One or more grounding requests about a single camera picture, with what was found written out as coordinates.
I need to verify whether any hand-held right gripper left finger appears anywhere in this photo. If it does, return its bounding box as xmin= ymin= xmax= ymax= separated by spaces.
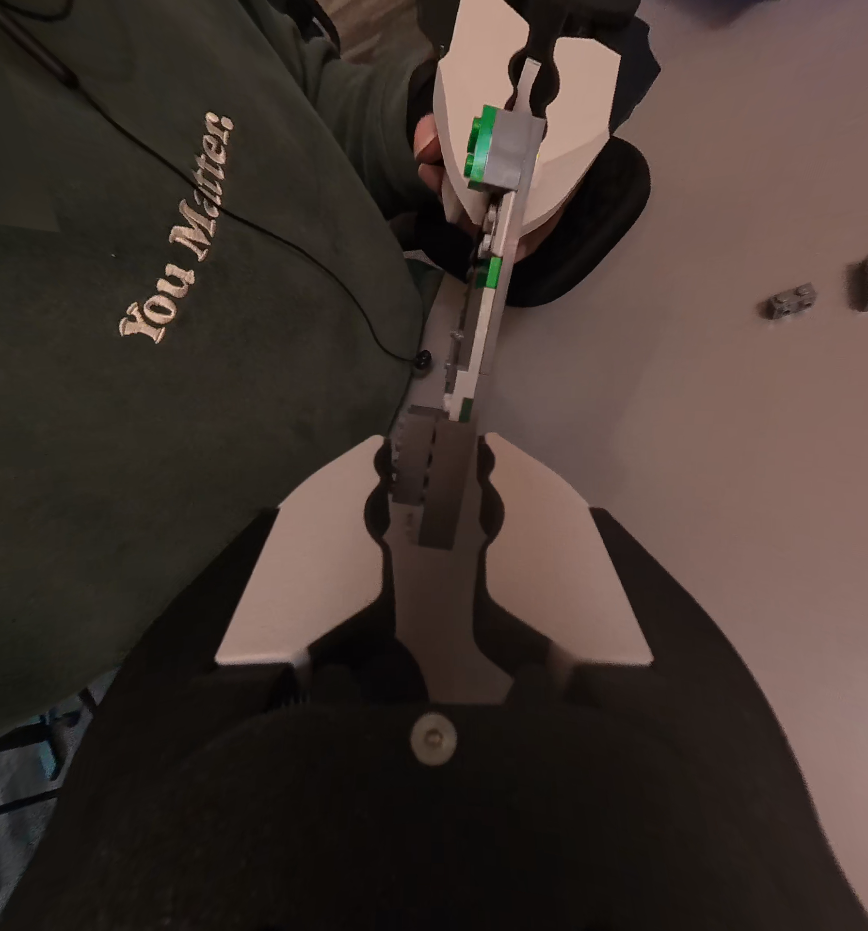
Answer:
xmin=214 ymin=435 xmax=395 ymax=670

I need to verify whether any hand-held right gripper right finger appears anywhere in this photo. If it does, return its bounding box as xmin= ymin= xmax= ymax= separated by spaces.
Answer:
xmin=480 ymin=432 xmax=655 ymax=674

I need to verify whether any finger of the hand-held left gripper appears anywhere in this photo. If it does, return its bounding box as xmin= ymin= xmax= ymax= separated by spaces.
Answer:
xmin=433 ymin=0 xmax=533 ymax=223
xmin=514 ymin=32 xmax=624 ymax=237

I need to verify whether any grey green brick plate build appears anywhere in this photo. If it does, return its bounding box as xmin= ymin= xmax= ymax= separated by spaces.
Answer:
xmin=396 ymin=57 xmax=551 ymax=550

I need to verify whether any person's left forearm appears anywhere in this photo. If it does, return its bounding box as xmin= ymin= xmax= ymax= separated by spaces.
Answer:
xmin=296 ymin=29 xmax=438 ymax=219

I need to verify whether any grey desk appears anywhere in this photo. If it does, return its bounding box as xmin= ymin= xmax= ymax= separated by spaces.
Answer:
xmin=398 ymin=0 xmax=868 ymax=931

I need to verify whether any person's left hand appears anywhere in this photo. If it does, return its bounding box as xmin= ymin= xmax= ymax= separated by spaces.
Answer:
xmin=411 ymin=112 xmax=450 ymax=192

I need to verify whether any black chair armrest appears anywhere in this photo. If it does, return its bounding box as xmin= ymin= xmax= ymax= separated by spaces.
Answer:
xmin=478 ymin=138 xmax=653 ymax=310

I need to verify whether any dark green hoodie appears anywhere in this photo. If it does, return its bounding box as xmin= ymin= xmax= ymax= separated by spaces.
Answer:
xmin=0 ymin=0 xmax=442 ymax=750

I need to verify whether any small grey brick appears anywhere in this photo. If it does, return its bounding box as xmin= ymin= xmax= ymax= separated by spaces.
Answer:
xmin=763 ymin=282 xmax=819 ymax=321

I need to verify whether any thin black cable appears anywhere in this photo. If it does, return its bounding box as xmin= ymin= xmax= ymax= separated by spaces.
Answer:
xmin=0 ymin=0 xmax=435 ymax=368

